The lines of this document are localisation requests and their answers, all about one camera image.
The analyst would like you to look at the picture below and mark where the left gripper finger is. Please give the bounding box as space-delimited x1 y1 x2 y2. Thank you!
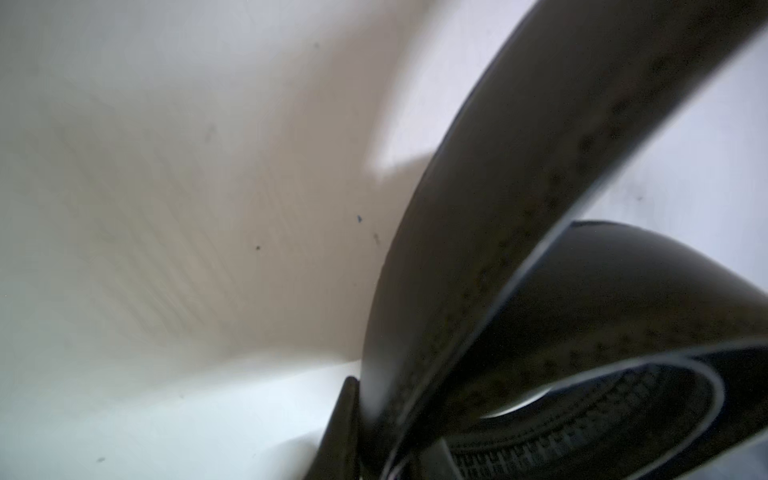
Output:
304 376 360 480

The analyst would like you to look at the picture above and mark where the black belt front loop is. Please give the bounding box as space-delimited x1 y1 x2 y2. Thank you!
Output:
356 1 767 479

